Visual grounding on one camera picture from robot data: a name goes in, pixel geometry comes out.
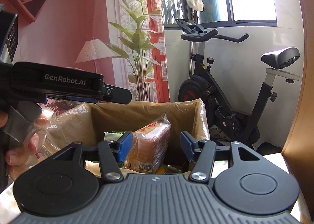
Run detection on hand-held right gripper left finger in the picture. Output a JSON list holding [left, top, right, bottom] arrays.
[[51, 131, 133, 182]]

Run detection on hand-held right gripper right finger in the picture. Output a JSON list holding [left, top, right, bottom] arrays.
[[180, 131, 263, 182]]

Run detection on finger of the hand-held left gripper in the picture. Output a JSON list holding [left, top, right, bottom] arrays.
[[46, 93, 101, 104], [102, 84, 132, 105]]

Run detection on green snack packet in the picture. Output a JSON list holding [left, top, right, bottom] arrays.
[[104, 131, 128, 141]]

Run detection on clear orange cracker packet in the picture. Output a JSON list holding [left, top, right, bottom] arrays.
[[123, 120, 172, 174]]

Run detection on cardboard box with plastic liner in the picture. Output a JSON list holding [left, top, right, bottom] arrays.
[[37, 98, 211, 178]]

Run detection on person's left hand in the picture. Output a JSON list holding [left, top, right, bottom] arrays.
[[0, 111, 53, 173]]

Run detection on dark cloth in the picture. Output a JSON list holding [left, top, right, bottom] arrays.
[[256, 142, 283, 156]]

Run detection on black exercise bike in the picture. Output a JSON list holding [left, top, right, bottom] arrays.
[[175, 19, 300, 151]]

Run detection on patterned table cloth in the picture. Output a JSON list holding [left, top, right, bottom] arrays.
[[0, 153, 312, 224]]

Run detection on cloth-covered stand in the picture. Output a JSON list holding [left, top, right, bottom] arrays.
[[187, 0, 205, 77]]

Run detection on wooden panel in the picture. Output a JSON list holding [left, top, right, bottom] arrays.
[[280, 0, 314, 173]]

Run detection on printed wall backdrop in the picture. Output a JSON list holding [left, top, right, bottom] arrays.
[[0, 0, 171, 107]]

